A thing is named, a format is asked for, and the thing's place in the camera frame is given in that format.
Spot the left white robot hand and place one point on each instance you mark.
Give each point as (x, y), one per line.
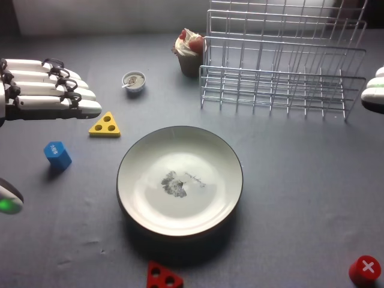
(36, 90)

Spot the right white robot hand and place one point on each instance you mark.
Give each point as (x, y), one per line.
(373, 93)

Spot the blue hexagon block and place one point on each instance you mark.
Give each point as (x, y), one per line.
(58, 160)

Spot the yellow triangle block with holes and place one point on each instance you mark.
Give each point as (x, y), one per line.
(103, 133)

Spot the small bowl with spoon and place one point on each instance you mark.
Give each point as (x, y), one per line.
(135, 87)

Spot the grey tablecloth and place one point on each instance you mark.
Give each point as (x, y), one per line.
(300, 195)

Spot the toy cupcake with strawberries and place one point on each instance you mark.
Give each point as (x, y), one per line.
(187, 64)

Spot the red cylinder with white cross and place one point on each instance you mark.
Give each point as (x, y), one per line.
(358, 274)

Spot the red triangle block with holes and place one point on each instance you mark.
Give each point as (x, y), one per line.
(150, 281)

